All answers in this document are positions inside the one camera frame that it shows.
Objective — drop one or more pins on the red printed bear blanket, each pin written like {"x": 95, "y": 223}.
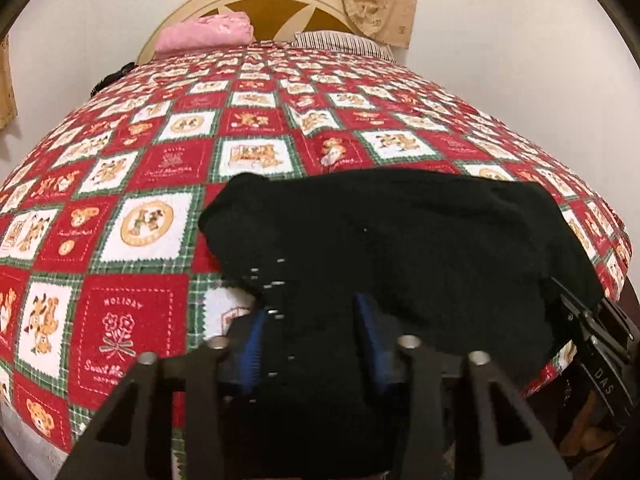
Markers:
{"x": 165, "y": 160}

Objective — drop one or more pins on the black pants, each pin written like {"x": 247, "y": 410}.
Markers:
{"x": 400, "y": 250}

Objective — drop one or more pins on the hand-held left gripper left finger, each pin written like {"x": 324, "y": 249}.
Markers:
{"x": 255, "y": 345}

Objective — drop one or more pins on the cream wooden bed headboard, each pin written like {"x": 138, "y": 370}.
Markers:
{"x": 280, "y": 20}

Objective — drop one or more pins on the dark cloth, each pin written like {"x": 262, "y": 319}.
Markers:
{"x": 112, "y": 79}

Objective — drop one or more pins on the pink folded cloth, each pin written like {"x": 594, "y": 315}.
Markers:
{"x": 205, "y": 32}

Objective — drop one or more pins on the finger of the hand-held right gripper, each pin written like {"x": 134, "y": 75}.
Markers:
{"x": 575, "y": 300}

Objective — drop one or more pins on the striped pillow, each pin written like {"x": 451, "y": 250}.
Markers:
{"x": 340, "y": 42}

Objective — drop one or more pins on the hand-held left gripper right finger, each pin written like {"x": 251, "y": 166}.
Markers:
{"x": 372, "y": 340}

